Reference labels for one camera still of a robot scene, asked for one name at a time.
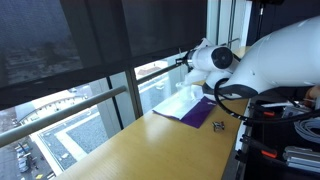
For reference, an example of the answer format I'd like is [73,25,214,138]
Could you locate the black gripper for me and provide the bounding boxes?
[175,49,195,73]

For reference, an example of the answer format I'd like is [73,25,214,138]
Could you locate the clear plastic cup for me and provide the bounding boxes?
[175,79,203,101]

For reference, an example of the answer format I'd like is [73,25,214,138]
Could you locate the purple file folder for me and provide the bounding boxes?
[152,93,218,130]

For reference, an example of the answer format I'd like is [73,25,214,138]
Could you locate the white paper sheet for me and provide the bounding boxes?
[153,94,201,120]

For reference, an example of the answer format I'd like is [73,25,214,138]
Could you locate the grey window mullion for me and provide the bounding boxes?
[124,68,145,120]

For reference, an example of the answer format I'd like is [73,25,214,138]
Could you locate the black staple remover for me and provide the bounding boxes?
[212,120,226,132]

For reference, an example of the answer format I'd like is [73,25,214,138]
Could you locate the dark roller blind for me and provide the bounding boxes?
[0,0,208,111]

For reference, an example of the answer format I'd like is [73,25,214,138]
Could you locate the long aluminium extrusion bar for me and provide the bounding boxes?
[282,145,320,174]

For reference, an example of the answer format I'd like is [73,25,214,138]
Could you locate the grey metal window rail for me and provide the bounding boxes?
[135,61,186,85]
[0,85,128,148]

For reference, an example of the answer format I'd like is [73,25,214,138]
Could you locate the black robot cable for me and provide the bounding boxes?
[214,78,320,126]

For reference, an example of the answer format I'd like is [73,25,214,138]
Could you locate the black clamp orange handle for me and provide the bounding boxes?
[248,101,278,118]
[237,134,279,160]

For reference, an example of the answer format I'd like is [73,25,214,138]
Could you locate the grey coiled cable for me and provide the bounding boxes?
[293,117,320,145]

